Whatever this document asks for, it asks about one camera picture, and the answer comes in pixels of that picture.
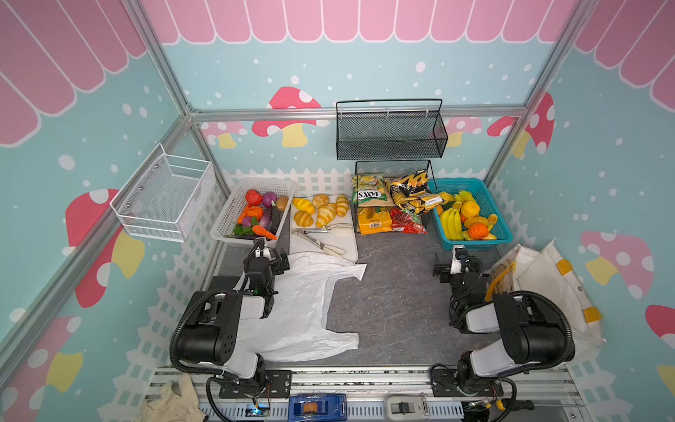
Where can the green Fox's candy bag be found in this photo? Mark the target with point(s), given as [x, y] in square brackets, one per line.
[369, 188]

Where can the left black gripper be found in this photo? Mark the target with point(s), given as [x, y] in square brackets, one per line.
[266, 264]

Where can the cream canvas tote bag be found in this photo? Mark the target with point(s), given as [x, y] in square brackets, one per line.
[548, 273]

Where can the toy croissant front left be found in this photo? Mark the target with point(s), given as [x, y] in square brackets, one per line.
[303, 219]

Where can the white plastic vegetable basket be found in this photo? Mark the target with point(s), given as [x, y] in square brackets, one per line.
[234, 210]

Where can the purple toy eggplant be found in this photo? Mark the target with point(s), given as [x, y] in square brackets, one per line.
[267, 217]

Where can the yellow snack packet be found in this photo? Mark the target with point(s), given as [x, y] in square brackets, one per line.
[374, 220]

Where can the toy bread right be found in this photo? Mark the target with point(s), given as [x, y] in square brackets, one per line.
[342, 205]

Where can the grey device on rail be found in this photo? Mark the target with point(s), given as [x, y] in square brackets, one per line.
[403, 408]

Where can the white cutting board tray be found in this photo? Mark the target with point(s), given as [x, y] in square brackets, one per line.
[338, 220]

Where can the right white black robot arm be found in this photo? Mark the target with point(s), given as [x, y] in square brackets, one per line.
[533, 331]

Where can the toy bread roll middle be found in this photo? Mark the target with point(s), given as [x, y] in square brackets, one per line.
[320, 200]

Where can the red toy tomato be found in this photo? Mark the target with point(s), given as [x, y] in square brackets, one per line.
[254, 197]

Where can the metal tongs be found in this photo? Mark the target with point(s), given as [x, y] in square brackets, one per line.
[337, 240]

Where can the toy yellow lemon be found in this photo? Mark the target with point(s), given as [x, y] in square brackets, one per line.
[470, 209]

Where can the orange toy pumpkin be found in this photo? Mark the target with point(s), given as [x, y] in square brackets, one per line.
[255, 212]

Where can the toy banana bunch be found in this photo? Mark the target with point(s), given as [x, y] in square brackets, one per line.
[451, 222]

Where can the toy striped bread loaf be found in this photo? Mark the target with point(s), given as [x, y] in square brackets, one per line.
[325, 215]

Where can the toy croissant back left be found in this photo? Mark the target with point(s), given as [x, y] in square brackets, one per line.
[304, 205]

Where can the brown toy potato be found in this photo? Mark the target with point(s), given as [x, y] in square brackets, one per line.
[282, 203]

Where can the beige cloth rag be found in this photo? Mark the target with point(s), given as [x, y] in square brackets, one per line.
[171, 406]

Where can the white wire wall basket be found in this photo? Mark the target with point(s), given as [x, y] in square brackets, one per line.
[164, 198]

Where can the yellow black snack bag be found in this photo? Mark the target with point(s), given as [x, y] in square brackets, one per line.
[412, 194]

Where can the black mesh wall basket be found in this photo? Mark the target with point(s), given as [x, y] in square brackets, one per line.
[388, 130]

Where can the blue device on rail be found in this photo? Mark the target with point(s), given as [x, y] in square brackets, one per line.
[317, 408]

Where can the green toy leaf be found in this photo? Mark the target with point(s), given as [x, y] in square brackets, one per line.
[241, 230]

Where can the toy croissant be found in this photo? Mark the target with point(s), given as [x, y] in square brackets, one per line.
[304, 205]
[303, 219]

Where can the white plastic grocery bag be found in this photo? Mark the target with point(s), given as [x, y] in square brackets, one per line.
[296, 329]

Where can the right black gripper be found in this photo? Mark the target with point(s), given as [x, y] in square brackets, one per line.
[451, 270]

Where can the orange toy carrot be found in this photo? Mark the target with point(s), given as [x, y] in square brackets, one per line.
[260, 231]

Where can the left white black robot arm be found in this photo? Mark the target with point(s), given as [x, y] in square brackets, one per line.
[205, 340]

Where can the teal plastic fruit basket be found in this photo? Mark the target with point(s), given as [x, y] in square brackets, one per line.
[457, 191]

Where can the black wire wooden shelf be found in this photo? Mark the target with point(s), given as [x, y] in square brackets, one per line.
[372, 167]

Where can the toy orange fruit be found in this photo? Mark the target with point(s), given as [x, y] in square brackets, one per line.
[478, 231]

